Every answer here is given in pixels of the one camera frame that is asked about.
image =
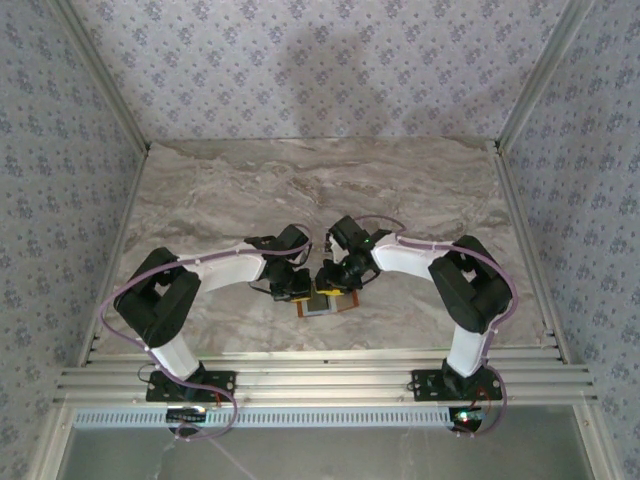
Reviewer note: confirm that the brown leather card holder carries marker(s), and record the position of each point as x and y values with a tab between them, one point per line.
350	302

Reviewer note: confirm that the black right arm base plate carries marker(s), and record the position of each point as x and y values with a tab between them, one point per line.
425	387

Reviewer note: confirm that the aluminium frame leg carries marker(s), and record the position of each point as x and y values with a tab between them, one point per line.
595	445
52	445

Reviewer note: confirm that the aluminium table side rail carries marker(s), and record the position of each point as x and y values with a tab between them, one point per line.
515	200
116	240

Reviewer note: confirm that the aluminium extrusion mounting rail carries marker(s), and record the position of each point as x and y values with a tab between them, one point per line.
325	385

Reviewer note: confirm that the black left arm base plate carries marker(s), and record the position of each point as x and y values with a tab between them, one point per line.
220	385

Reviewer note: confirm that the aluminium frame post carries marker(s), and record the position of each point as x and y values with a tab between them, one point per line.
542	75

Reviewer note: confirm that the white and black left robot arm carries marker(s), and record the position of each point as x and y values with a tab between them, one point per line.
225	270

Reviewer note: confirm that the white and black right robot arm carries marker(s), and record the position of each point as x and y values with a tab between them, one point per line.
400	260

